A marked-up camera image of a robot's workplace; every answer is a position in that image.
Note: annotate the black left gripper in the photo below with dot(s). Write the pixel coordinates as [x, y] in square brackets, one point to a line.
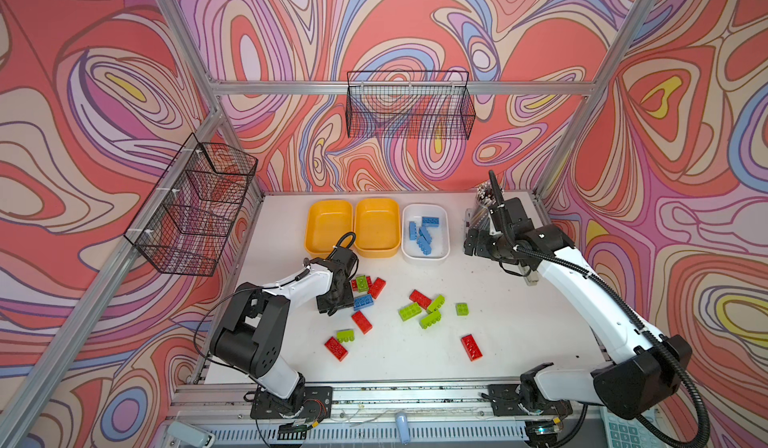
[325, 307]

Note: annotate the small green lego brick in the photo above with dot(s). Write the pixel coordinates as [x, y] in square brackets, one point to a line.
[345, 336]
[462, 309]
[362, 283]

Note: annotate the right yellow plastic bin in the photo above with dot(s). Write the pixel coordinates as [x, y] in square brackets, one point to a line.
[377, 227]

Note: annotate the clear cup of pencils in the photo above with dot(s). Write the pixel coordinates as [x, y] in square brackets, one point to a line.
[479, 215]

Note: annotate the red lego brick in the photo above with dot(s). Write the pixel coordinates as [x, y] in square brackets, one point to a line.
[471, 347]
[422, 300]
[353, 285]
[376, 287]
[336, 348]
[362, 322]

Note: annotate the black and silver stapler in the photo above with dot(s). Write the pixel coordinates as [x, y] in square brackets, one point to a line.
[531, 278]

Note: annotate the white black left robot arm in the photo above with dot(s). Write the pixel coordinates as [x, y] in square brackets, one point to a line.
[250, 333]

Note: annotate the black wire basket wall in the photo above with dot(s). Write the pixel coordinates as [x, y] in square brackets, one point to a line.
[412, 104]
[200, 196]

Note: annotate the yellow plastic bin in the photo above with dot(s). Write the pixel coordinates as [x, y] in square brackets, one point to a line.
[327, 221]
[377, 227]

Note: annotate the black wire basket left wall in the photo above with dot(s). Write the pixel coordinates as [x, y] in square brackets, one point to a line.
[200, 196]

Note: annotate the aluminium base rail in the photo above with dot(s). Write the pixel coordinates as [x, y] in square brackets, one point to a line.
[383, 414]

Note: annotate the black wire basket back wall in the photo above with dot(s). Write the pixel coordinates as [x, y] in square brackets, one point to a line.
[412, 104]

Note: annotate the left yellow plastic bin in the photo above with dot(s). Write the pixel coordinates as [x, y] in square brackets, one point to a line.
[327, 221]

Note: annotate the white device bottom left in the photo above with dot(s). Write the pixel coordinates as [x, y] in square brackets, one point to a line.
[190, 435]

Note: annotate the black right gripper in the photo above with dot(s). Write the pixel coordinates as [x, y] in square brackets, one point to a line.
[480, 249]

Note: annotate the white plastic bin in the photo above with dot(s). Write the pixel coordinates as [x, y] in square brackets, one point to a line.
[440, 235]

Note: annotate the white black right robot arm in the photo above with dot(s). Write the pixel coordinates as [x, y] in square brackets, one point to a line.
[644, 365]

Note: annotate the white desk calculator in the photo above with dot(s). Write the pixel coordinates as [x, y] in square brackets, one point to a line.
[627, 433]

